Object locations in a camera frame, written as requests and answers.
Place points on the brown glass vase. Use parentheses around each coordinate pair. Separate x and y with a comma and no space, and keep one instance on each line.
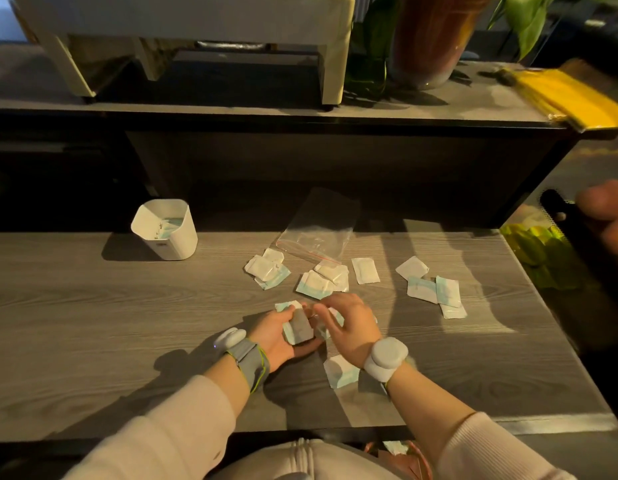
(429,39)

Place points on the person's right fingers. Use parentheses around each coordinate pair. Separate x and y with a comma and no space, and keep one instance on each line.
(331,305)

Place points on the person's right hand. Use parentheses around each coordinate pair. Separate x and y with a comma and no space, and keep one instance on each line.
(356,327)

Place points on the person's white trousers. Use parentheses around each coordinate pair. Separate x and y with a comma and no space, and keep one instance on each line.
(299,462)

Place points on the stack of yellow bags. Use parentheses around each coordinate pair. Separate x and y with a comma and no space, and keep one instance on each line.
(569,102)

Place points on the white plastic container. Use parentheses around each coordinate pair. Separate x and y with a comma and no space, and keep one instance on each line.
(176,239)

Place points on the white footstool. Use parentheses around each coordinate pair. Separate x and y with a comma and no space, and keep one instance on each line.
(199,14)

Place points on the white round wrist tracker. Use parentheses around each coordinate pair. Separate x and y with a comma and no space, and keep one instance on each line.
(385,358)

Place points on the person's left thumb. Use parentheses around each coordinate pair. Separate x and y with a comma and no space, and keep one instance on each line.
(287,311)

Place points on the green leafy plant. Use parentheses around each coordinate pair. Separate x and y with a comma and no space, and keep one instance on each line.
(529,19)

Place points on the person's left forearm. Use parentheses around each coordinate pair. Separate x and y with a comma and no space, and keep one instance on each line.
(189,424)

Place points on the person's right forearm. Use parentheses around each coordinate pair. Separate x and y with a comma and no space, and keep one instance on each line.
(439,424)

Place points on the green yellow bag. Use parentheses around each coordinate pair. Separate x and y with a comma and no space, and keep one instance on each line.
(531,247)

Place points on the dark raised desk shelf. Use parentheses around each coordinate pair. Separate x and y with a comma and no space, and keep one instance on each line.
(309,154)

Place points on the clear zip bag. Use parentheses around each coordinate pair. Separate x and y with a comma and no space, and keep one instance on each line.
(321,224)

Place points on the person's left hand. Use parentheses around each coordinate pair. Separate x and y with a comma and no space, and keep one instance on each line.
(269,334)

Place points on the brown bag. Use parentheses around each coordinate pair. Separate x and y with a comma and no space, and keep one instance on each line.
(414,462)

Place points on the scattered white teal packets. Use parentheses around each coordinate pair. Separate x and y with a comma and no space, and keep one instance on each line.
(316,283)

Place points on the white teal wipe sachet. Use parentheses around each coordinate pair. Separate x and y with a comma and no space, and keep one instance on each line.
(300,327)

